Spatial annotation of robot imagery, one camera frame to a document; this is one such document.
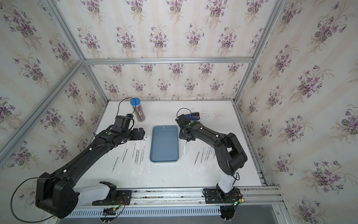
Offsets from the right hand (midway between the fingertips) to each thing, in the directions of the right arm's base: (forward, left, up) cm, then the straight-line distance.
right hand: (186, 136), depth 92 cm
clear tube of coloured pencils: (+17, +35, +14) cm, 41 cm away
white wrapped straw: (-15, +44, -4) cm, 47 cm away
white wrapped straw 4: (-10, -11, -5) cm, 15 cm away
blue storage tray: (-7, +15, -3) cm, 16 cm away
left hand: (-4, +29, +10) cm, 30 cm away
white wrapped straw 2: (-13, +28, -4) cm, 31 cm away
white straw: (-7, +1, 0) cm, 8 cm away
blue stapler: (+21, -6, -5) cm, 23 cm away
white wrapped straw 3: (-15, -6, -4) cm, 17 cm away
